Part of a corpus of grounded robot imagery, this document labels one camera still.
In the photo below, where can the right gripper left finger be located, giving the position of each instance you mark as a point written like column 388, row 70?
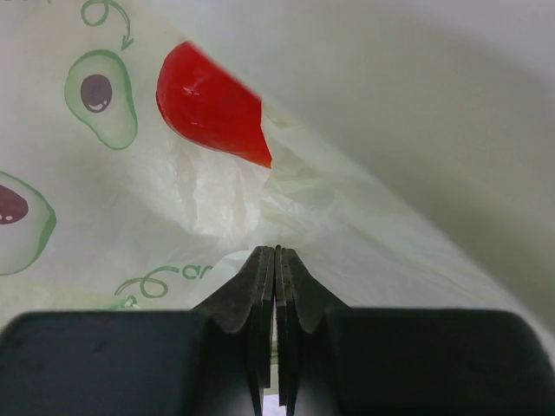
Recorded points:
column 210, row 360

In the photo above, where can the light green fruit bag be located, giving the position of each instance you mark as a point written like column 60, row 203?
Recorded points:
column 412, row 148

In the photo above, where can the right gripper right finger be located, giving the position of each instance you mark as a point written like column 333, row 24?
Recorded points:
column 334, row 359

